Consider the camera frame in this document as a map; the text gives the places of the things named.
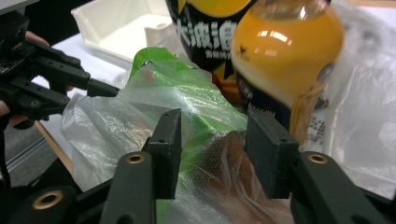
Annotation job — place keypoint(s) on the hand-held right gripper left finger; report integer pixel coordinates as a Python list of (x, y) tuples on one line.
[(166, 155)]

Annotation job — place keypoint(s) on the black yellow chips bag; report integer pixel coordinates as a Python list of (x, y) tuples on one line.
[(202, 37)]

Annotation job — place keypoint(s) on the clear plastic bag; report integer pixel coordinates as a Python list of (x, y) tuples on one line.
[(102, 124)]

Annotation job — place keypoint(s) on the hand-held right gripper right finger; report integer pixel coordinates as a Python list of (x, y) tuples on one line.
[(271, 155)]

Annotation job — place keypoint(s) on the white plastic tray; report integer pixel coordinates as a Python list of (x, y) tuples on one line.
[(124, 28)]

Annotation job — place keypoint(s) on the green snack packet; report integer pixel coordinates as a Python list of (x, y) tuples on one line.
[(193, 93)]

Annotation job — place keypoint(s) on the orange juice bottle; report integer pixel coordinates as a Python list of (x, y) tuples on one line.
[(286, 59)]

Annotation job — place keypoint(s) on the brown box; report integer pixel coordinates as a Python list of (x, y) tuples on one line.
[(224, 174)]

